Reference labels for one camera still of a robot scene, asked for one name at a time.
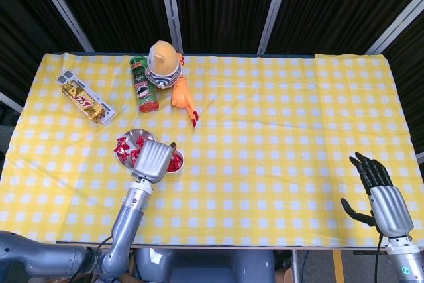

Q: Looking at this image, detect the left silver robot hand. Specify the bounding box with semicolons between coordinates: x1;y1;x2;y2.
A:
131;139;178;184

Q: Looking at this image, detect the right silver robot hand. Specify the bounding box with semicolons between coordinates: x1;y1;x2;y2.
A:
340;152;415;238

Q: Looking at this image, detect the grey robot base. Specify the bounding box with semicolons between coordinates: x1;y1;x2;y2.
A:
132;247;276;283

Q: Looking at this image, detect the white paper cup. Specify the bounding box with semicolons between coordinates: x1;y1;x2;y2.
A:
166;149;185;175

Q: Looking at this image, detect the round silver metal plate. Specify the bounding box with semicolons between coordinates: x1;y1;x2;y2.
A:
114;129;156;168

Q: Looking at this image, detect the orange rubber chicken toy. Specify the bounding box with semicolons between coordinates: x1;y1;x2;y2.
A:
170;51;201;128

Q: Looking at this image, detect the green Pringles can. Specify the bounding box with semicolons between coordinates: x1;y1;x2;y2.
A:
129;56;160;113

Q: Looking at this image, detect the gold chocolate bar package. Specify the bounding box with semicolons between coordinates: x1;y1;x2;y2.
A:
60;80;107;124

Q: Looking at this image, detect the plush toy with striped shirt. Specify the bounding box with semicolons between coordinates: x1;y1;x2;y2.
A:
145;40;184;90

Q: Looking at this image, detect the metal table leg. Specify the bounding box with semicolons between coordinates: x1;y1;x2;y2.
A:
291;249;301;283

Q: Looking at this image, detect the yellow checkered tablecloth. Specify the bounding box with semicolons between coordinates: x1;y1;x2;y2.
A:
0;52;424;247

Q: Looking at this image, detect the black pleated curtain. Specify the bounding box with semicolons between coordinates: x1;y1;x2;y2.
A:
0;0;424;105

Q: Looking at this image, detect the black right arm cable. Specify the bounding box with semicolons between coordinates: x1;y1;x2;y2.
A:
374;233;387;283

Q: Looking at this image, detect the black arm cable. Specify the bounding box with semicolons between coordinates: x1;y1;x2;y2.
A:
66;235;114;283
374;233;387;283

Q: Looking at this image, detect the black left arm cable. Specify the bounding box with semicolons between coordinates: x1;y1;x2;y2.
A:
66;235;114;283

